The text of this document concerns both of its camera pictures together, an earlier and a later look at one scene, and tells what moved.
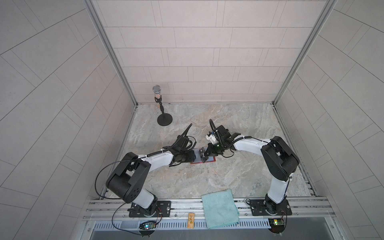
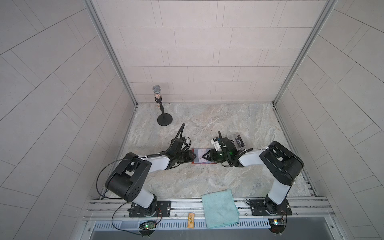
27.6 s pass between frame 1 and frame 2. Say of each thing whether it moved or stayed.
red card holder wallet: stayed
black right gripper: moved
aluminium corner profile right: stayed
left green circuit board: stayed
